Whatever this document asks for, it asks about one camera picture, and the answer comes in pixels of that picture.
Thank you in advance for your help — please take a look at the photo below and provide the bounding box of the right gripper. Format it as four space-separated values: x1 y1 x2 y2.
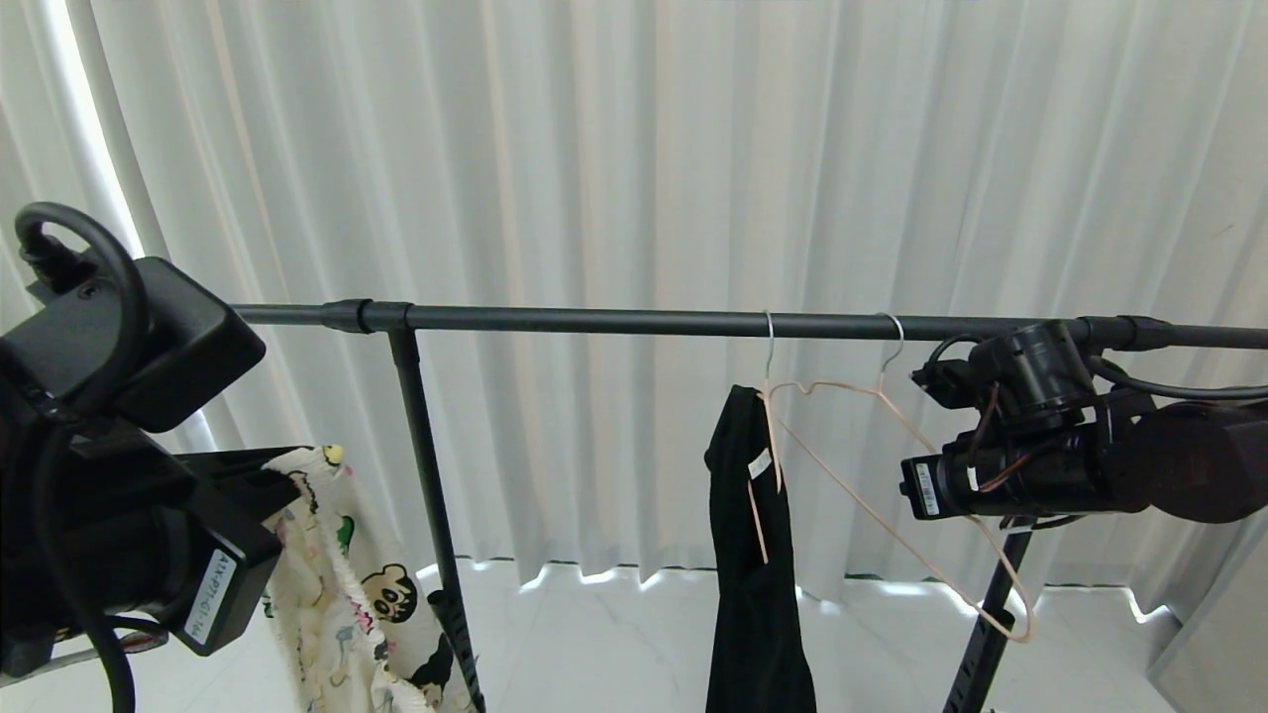
899 436 1110 521

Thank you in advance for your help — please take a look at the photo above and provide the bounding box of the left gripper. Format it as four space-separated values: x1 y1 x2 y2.
0 495 283 657

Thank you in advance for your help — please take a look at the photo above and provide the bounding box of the cream printed garment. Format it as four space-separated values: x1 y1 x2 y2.
260 444 478 713

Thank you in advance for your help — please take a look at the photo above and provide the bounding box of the black garment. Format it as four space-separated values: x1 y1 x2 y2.
703 384 819 713

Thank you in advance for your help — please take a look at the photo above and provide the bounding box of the black clothes rack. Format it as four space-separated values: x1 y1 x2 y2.
230 299 1268 713

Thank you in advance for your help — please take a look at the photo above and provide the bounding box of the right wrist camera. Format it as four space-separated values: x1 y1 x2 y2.
911 347 984 412

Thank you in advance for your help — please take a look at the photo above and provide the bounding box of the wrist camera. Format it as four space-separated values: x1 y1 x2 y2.
911 347 984 412
0 255 268 496

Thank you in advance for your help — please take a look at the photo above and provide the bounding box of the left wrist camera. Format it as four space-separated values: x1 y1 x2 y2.
0 255 268 496

